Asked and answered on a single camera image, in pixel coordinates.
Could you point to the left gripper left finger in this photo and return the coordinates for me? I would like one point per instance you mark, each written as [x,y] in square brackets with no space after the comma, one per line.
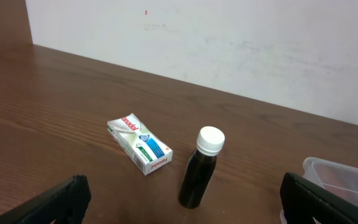
[64,203]

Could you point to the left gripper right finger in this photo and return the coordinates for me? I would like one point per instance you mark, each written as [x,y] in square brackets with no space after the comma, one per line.
[304,202]

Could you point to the clear plastic container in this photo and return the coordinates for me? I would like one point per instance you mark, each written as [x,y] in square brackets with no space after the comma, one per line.
[339,179]

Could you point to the white green Panadol box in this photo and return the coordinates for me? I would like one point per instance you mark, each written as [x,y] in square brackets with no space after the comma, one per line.
[140,144]

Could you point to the dark bottle white cap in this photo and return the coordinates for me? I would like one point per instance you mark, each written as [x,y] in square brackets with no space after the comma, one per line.
[201,166]

